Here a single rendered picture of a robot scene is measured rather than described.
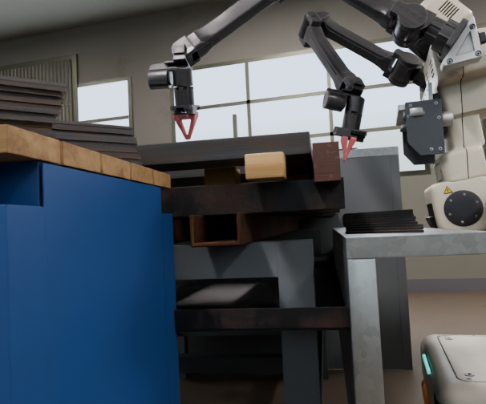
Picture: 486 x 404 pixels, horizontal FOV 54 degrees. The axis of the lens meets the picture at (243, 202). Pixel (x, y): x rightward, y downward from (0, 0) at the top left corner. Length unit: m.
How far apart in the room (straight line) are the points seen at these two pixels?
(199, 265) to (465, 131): 0.99
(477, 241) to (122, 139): 0.50
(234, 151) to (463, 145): 0.92
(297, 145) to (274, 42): 4.60
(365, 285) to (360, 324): 0.05
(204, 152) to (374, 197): 1.65
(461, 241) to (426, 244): 0.05
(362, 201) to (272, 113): 2.90
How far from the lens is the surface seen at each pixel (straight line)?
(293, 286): 0.82
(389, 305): 2.41
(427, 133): 1.50
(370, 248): 0.70
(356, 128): 1.55
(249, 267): 0.83
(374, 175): 2.38
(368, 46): 1.88
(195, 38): 1.47
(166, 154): 0.82
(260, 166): 0.73
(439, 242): 0.71
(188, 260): 0.85
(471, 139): 1.57
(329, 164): 0.74
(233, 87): 5.31
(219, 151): 0.79
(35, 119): 0.50
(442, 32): 1.45
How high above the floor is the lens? 0.70
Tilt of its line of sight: 3 degrees up
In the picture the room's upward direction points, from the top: 3 degrees counter-clockwise
